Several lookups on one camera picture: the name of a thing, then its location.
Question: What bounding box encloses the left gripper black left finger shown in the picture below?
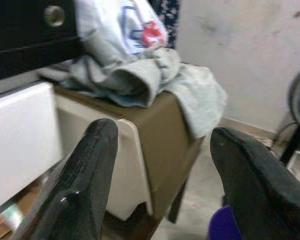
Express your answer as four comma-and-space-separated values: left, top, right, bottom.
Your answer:
22, 117, 120, 240

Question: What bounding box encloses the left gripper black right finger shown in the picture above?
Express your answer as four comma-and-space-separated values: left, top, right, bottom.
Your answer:
209, 126, 300, 240

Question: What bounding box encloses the purple object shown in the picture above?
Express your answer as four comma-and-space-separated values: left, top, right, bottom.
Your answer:
207, 204, 244, 240

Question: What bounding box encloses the white drawer front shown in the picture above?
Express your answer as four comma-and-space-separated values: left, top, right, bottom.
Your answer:
0, 80, 64, 214

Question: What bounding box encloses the brown beige cabinet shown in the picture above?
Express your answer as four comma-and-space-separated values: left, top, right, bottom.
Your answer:
53, 84, 206, 226

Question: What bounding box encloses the light grey towel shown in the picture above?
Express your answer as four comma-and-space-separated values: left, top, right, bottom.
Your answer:
161, 61, 229, 140

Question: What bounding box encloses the grey printed t-shirt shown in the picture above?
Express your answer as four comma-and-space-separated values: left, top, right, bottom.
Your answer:
37, 0, 184, 109

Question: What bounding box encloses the black drawer unit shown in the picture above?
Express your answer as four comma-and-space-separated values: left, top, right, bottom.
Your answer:
0, 0, 82, 84

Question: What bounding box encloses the round silver knob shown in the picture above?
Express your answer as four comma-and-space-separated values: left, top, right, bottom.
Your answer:
43, 5, 66, 27

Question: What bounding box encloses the dark floral cloth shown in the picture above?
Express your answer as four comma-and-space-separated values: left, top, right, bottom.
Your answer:
149, 0, 182, 51

